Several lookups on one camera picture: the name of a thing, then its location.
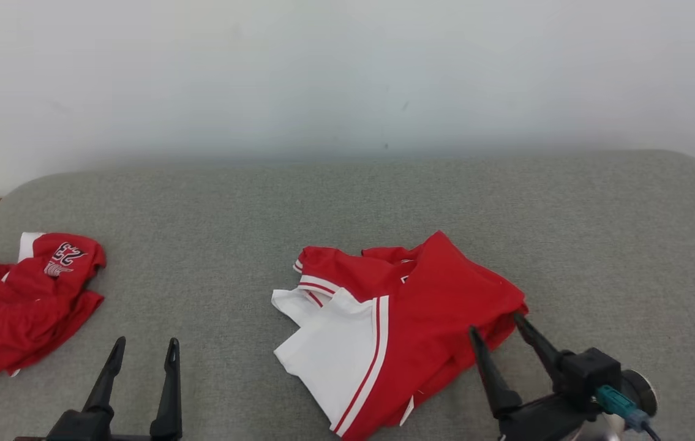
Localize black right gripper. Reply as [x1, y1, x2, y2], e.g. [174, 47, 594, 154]
[468, 312, 605, 441]

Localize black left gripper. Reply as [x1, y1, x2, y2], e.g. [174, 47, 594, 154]
[82, 336, 184, 441]

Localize red white basketball jersey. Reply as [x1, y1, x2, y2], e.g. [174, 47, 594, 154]
[271, 230, 529, 441]

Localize red white-striped shorts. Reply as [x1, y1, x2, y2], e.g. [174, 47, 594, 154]
[0, 232, 107, 375]

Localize grey fabric sofa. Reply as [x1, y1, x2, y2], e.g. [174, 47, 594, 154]
[0, 150, 695, 441]

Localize teal right camera connector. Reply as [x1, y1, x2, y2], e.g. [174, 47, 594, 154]
[595, 385, 651, 431]

